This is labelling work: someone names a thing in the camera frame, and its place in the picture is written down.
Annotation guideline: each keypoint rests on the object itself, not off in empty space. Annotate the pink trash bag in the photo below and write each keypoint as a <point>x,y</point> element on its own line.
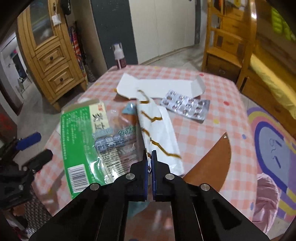
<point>266,204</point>

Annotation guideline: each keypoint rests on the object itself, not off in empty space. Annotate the clear plastic snack wrapper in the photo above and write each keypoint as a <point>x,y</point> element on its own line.
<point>115,140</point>

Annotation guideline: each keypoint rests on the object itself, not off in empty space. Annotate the white flattened cardboard box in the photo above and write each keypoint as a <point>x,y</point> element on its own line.
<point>129,86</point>

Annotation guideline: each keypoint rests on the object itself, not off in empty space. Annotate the rainbow floor rug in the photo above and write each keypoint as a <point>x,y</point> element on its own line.
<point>275,151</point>

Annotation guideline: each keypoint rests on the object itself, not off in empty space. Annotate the pink checkered tablecloth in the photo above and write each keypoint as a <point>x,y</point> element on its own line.
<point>227,115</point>

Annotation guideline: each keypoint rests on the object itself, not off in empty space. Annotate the wooden bed with yellow sheet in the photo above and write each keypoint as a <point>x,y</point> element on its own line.
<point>270,78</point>

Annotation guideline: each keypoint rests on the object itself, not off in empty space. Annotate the brown leather sheath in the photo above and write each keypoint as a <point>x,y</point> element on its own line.
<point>213,168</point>

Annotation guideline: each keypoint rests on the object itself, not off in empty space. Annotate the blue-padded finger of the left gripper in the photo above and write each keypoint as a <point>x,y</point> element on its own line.
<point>25,143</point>

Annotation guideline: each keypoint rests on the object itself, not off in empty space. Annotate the white grey wardrobe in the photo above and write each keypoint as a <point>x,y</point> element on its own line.
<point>146,29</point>

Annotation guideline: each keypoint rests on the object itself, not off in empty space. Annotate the white spray bottle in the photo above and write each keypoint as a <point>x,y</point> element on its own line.
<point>119,55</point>

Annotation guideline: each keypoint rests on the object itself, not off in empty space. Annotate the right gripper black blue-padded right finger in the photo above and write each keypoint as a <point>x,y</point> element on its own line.
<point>199,212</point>

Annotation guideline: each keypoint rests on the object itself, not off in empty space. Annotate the green medicine box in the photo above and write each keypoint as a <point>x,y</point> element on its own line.
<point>81,126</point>

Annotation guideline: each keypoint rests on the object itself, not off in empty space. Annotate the black hanging bag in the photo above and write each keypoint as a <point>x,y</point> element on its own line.
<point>66,6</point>

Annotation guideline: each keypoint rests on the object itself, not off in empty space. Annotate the silver pill blister pack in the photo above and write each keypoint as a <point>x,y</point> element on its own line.
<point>188,107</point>

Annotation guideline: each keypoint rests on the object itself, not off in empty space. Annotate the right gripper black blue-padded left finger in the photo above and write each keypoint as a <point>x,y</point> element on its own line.
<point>100,211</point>

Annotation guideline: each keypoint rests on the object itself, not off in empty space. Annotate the green puffer jacket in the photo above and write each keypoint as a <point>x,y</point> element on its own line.
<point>280,26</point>

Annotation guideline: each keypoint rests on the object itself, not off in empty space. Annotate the wooden stair drawers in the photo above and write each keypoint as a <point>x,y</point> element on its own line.
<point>230,38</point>

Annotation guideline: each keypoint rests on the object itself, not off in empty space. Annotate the wooden drawer cabinet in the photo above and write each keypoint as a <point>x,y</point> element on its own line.
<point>47,50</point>

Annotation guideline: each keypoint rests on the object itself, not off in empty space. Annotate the white paper bag brown lines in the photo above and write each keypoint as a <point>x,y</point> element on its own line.
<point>158,133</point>

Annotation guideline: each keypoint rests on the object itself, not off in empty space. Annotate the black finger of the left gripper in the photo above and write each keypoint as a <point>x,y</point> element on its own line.
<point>36,163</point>

